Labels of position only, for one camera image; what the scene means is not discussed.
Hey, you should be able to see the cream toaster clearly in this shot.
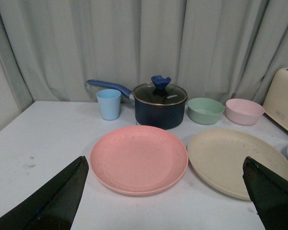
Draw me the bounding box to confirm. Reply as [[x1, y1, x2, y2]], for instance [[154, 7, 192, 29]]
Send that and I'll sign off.
[[263, 68, 288, 131]]

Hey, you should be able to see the light blue cup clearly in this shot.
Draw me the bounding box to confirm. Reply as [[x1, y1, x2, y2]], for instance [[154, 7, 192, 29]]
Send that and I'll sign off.
[[96, 89, 121, 121]]

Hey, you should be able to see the pink bowl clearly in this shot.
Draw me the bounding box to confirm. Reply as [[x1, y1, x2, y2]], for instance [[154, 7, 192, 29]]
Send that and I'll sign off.
[[226, 98, 265, 126]]

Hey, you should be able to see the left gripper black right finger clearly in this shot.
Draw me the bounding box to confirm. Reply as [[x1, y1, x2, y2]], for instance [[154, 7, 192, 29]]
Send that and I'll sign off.
[[242, 157, 288, 230]]

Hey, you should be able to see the dark blue saucepan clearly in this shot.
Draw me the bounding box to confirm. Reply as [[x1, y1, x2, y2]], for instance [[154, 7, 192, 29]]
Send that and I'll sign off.
[[87, 80, 187, 130]]

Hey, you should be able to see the pink plate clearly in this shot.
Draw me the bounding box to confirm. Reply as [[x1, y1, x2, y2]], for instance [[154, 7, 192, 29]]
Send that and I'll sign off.
[[90, 126, 189, 196]]

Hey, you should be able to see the cream plate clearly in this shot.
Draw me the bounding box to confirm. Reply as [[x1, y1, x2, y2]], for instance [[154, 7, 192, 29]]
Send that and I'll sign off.
[[187, 128, 288, 201]]

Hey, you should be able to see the grey curtain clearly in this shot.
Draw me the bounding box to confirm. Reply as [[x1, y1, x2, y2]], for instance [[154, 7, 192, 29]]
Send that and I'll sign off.
[[0, 0, 288, 131]]

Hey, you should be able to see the glass lid with blue knob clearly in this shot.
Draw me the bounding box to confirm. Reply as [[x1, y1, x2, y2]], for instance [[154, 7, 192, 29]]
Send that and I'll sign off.
[[133, 75, 188, 106]]

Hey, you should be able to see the green bowl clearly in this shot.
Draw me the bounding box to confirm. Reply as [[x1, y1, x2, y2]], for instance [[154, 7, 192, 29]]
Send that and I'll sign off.
[[187, 98, 225, 125]]

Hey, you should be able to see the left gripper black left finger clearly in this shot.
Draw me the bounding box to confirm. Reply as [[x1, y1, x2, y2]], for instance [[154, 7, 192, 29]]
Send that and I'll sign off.
[[0, 156, 89, 230]]

